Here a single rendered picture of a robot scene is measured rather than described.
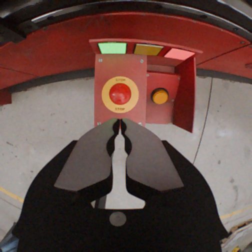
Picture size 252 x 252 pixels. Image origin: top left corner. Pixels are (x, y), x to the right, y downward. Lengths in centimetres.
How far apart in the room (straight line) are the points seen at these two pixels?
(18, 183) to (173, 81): 185
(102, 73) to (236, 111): 151
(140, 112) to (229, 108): 133
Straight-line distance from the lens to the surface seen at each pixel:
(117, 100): 23
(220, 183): 185
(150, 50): 25
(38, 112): 128
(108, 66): 27
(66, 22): 37
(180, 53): 26
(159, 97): 32
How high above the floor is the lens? 104
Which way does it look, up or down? 79 degrees down
